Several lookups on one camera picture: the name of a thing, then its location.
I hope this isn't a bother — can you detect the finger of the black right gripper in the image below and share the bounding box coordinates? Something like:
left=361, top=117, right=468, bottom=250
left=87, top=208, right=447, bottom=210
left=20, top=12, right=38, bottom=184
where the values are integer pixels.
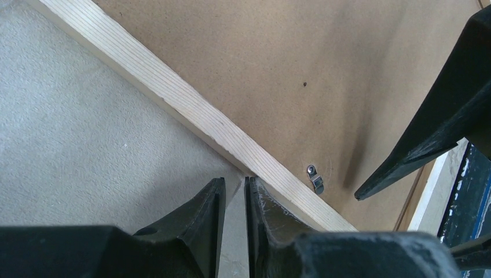
left=354, top=6, right=490, bottom=200

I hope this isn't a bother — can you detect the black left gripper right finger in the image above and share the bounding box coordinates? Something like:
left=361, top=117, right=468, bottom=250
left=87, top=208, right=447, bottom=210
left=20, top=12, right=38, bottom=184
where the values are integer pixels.
left=244, top=177, right=459, bottom=277

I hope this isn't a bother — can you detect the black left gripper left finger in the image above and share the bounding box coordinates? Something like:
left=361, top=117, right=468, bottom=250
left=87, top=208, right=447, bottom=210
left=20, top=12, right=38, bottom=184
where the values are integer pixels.
left=1, top=178, right=226, bottom=277

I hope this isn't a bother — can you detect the brown cardboard backing board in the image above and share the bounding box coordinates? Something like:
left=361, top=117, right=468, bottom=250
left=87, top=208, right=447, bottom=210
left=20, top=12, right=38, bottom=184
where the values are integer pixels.
left=97, top=1, right=479, bottom=231

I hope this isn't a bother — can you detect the light wooden picture frame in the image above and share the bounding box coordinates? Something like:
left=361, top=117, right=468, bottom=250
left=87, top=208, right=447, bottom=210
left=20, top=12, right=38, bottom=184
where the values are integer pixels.
left=32, top=1, right=467, bottom=234

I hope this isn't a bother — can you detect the small metal frame clip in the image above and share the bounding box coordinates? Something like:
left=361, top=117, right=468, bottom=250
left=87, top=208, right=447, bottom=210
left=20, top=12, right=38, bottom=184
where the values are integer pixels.
left=306, top=164, right=324, bottom=195

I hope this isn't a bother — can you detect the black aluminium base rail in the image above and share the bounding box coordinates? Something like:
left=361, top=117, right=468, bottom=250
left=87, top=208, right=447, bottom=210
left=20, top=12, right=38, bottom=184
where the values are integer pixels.
left=437, top=142, right=491, bottom=278

